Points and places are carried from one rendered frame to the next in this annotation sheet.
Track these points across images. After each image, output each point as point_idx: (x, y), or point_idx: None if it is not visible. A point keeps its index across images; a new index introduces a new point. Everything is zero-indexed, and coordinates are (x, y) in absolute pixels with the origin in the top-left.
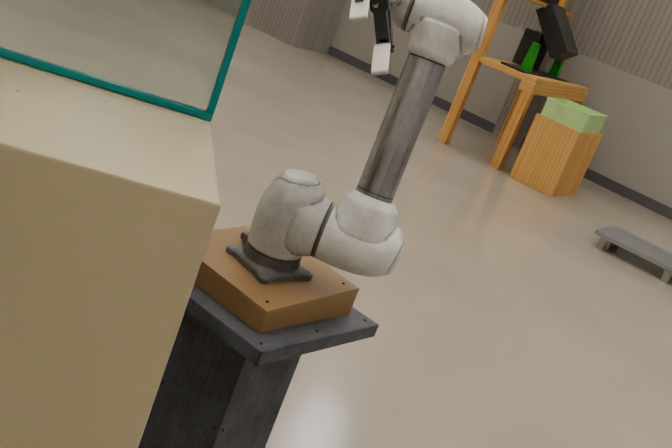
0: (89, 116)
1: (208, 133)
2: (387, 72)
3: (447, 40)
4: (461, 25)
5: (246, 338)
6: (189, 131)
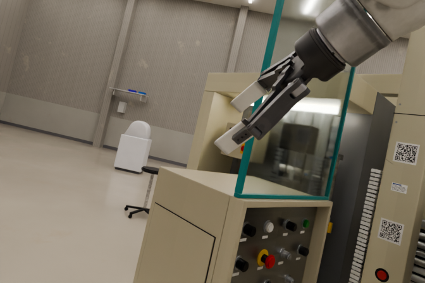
0: (230, 182)
1: (216, 189)
2: (214, 141)
3: None
4: None
5: None
6: (218, 187)
